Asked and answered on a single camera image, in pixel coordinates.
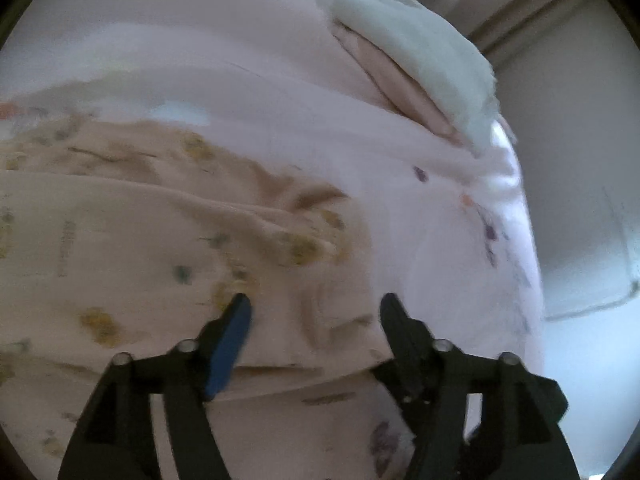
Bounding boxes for white fluffy pink-lined garment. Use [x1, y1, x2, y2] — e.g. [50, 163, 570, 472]
[331, 0, 499, 157]

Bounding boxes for peach cartoon print garment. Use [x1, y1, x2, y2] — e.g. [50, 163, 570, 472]
[1, 117, 394, 479]

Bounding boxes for pink floral bed sheet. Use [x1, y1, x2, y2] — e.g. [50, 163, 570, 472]
[1, 0, 542, 479]

